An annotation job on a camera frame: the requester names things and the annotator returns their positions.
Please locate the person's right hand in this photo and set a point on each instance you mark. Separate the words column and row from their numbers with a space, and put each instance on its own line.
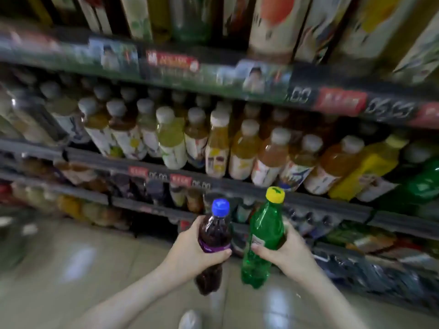
column 295, row 260

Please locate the person's left hand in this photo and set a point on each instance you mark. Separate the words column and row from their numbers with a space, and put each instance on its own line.
column 188, row 257

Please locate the dark bottle blue cap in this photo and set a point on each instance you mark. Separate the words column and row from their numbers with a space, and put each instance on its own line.
column 214, row 233

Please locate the green bottle yellow cap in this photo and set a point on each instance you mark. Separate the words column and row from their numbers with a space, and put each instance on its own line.
column 264, row 229

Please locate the drinks shelf unit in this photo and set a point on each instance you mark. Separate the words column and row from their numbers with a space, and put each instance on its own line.
column 329, row 202

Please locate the person's left forearm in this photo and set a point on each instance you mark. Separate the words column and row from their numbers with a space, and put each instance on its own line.
column 123, row 305

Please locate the person's white shoe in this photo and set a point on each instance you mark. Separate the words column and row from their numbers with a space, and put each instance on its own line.
column 190, row 320

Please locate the narrow shelf price strip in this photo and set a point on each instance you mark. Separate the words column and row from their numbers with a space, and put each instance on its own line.
column 178, row 180

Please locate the red shelf price strip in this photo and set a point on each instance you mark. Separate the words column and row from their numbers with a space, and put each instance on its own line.
column 171, row 61

